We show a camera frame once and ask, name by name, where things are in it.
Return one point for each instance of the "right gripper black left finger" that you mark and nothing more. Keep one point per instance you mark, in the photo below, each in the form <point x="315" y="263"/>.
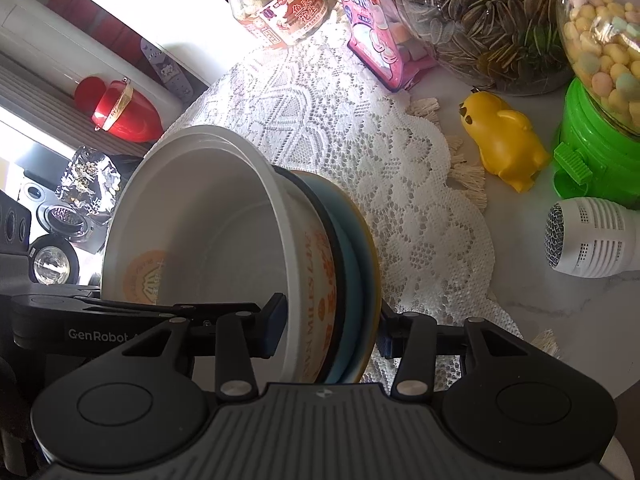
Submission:
<point x="242" y="336"/>

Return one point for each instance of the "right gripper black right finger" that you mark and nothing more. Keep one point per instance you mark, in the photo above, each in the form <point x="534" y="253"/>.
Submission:
<point x="412" y="338"/>

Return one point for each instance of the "blue enamel bowl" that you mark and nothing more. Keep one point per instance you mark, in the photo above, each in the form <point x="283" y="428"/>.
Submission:
<point x="348" y="287"/>

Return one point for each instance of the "large white plastic bowl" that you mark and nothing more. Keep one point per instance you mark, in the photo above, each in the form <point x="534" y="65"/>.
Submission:
<point x="206" y="219"/>

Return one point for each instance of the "silver foil bag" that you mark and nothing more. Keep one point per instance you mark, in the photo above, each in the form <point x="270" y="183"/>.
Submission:
<point x="90" y="182"/>

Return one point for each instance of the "small white fan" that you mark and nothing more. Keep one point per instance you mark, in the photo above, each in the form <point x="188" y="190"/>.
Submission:
<point x="591" y="237"/>

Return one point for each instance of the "yellow duck toy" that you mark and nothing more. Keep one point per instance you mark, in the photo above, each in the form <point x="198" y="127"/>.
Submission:
<point x="508" y="144"/>

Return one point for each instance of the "red vase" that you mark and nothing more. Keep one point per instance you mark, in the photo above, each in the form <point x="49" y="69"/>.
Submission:
<point x="119" y="109"/>

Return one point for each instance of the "white lace tablecloth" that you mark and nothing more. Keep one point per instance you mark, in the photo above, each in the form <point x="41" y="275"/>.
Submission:
<point x="316" y="108"/>

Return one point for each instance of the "green candy dispenser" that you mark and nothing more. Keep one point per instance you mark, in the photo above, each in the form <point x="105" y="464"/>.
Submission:
<point x="596" y="146"/>

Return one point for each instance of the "pink marshmallow bag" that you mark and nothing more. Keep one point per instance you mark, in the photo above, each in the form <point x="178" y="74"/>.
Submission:
<point x="384" y="44"/>

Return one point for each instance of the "sunflower seed jar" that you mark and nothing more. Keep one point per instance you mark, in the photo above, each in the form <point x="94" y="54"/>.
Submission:
<point x="511" y="47"/>

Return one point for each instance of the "small peanut jar red label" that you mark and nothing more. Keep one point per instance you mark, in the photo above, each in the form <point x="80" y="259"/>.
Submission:
<point x="278" y="24"/>

